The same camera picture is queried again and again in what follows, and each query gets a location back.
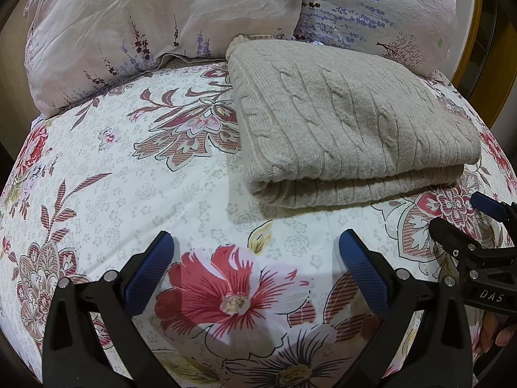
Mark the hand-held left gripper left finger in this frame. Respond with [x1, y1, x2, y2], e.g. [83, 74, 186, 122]
[41, 230, 179, 388]

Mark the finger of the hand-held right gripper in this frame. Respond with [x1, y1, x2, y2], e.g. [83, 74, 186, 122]
[470, 191, 517, 227]
[429, 217, 491, 265]

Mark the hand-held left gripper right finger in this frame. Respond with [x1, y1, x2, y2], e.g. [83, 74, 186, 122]
[338, 229, 474, 388]

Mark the beige cable-knit sweater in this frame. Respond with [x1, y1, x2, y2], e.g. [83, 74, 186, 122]
[225, 35, 483, 210]

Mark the person's right hand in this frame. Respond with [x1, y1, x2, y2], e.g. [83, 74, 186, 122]
[480, 310, 517, 356]

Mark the floral bed sheet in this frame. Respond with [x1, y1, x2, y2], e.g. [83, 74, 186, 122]
[0, 57, 517, 388]

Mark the lavender print pillow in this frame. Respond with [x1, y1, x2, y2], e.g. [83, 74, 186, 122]
[294, 0, 466, 78]

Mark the pale pink floral pillow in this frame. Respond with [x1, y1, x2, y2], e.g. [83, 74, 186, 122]
[23, 0, 304, 119]

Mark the wooden furniture frame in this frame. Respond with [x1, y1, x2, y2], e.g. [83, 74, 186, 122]
[451, 0, 505, 92]

